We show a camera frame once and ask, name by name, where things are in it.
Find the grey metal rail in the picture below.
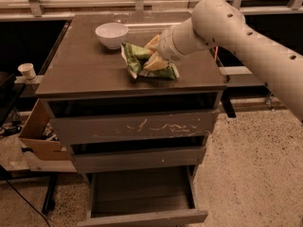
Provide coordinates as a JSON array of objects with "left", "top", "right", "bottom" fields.
[{"left": 220, "top": 66, "right": 263, "bottom": 87}]

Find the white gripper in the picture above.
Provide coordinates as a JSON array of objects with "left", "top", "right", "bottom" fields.
[{"left": 143, "top": 26, "right": 185, "bottom": 71}]

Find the white ceramic bowl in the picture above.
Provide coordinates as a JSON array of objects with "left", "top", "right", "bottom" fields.
[{"left": 95, "top": 23, "right": 129, "bottom": 49}]

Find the black stand leg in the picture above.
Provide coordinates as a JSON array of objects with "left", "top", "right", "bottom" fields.
[{"left": 42, "top": 173, "right": 58, "bottom": 215}]

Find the black floor cable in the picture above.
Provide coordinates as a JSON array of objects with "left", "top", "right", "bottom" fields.
[{"left": 0, "top": 173, "right": 51, "bottom": 227}]

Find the grey drawer cabinet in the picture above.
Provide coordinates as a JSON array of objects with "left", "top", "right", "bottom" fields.
[{"left": 35, "top": 11, "right": 228, "bottom": 227}]

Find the cardboard box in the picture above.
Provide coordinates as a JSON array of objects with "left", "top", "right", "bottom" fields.
[{"left": 19, "top": 100, "right": 70, "bottom": 161}]

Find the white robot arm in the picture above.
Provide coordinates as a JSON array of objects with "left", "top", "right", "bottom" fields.
[{"left": 156, "top": 0, "right": 303, "bottom": 121}]

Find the green jalapeno chip bag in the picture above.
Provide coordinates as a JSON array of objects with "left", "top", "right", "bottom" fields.
[{"left": 121, "top": 43, "right": 179, "bottom": 79}]

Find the grey middle drawer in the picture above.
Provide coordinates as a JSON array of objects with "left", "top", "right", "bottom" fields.
[{"left": 71, "top": 146, "right": 206, "bottom": 173}]

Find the grey top drawer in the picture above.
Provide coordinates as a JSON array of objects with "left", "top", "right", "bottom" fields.
[{"left": 50, "top": 110, "right": 219, "bottom": 145}]

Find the white paper cup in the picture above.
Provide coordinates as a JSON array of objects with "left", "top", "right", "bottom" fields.
[{"left": 18, "top": 62, "right": 36, "bottom": 80}]

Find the grey open bottom drawer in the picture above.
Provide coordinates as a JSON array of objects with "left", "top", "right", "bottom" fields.
[{"left": 78, "top": 166, "right": 207, "bottom": 227}]

